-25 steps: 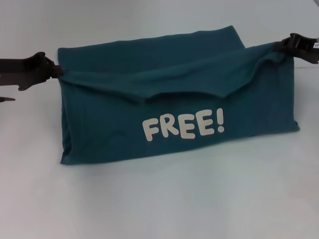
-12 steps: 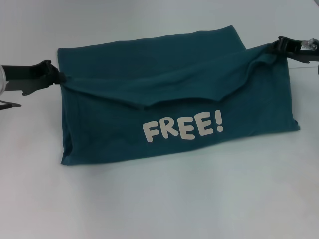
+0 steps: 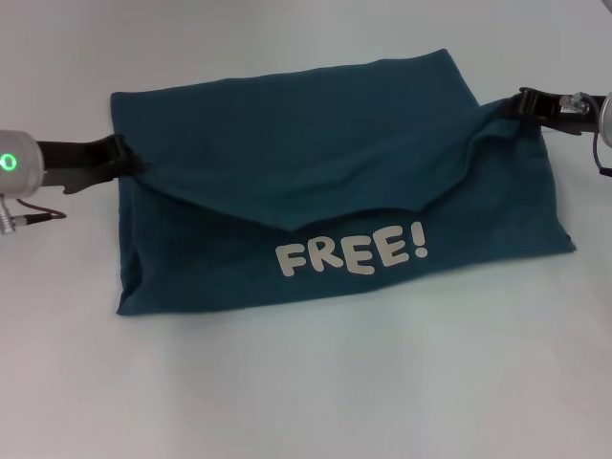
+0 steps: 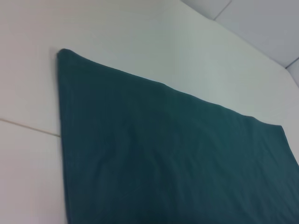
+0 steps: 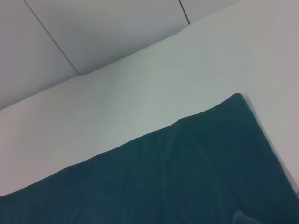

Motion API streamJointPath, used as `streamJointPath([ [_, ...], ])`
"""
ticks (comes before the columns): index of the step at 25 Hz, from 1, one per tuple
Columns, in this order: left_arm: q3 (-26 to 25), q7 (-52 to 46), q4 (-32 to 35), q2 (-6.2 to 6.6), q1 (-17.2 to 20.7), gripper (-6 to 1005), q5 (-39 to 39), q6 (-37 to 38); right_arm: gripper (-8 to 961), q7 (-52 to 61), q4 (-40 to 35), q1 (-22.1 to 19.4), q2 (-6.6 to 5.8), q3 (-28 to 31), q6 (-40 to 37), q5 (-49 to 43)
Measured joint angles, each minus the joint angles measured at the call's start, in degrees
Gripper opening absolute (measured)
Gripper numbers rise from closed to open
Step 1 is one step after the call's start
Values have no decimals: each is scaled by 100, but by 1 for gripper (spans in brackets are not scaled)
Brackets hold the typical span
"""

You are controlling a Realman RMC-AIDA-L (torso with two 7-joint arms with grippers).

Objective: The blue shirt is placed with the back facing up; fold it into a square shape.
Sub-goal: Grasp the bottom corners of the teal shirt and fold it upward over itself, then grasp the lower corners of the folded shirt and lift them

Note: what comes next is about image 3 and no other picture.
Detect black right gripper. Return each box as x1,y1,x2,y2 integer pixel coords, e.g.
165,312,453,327
496,86,604,137

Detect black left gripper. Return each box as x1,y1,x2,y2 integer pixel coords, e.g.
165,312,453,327
35,133,153,196

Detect red-brown left gripper cable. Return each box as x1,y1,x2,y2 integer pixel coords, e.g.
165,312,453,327
0,194,68,236

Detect blue-green shirt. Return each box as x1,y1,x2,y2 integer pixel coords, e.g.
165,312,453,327
109,47,578,317

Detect grey right gripper cable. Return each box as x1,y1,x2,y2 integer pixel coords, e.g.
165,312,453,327
558,93,612,176

